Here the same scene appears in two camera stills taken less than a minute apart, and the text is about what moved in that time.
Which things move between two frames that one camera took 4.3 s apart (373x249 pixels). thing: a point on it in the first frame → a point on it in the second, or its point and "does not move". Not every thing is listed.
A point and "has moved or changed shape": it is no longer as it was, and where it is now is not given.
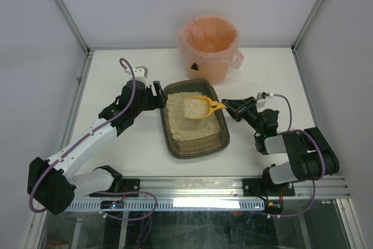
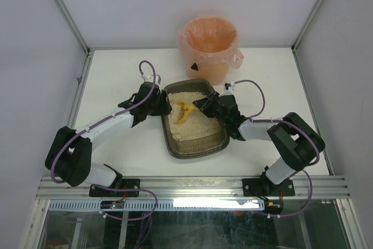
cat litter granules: [190, 115] does not move
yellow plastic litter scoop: [197, 108] has moved or changed shape
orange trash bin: [209, 41] does not move
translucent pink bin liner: [211, 38] does not move
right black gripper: [243, 109] → [214, 104]
